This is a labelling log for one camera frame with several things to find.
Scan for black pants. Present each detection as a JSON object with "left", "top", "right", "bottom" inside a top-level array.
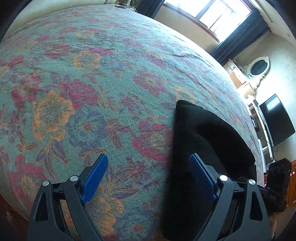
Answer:
[{"left": 162, "top": 100, "right": 257, "bottom": 240}]

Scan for floral bedspread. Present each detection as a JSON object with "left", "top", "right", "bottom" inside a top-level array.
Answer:
[{"left": 1, "top": 4, "right": 263, "bottom": 240}]

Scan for black flat television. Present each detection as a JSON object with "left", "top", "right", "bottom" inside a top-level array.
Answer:
[{"left": 259, "top": 94, "right": 295, "bottom": 147}]

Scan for wooden chest of drawers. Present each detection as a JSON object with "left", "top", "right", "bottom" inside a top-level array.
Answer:
[{"left": 285, "top": 160, "right": 295, "bottom": 208}]

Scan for white tv stand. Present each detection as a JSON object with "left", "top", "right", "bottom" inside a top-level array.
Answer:
[{"left": 246, "top": 94, "right": 275, "bottom": 174}]

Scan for dark blue curtain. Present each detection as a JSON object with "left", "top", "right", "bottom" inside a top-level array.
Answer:
[{"left": 136, "top": 0, "right": 270, "bottom": 65}]

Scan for white oval vanity mirror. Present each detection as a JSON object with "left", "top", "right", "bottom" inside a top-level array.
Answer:
[{"left": 243, "top": 56, "right": 270, "bottom": 89}]

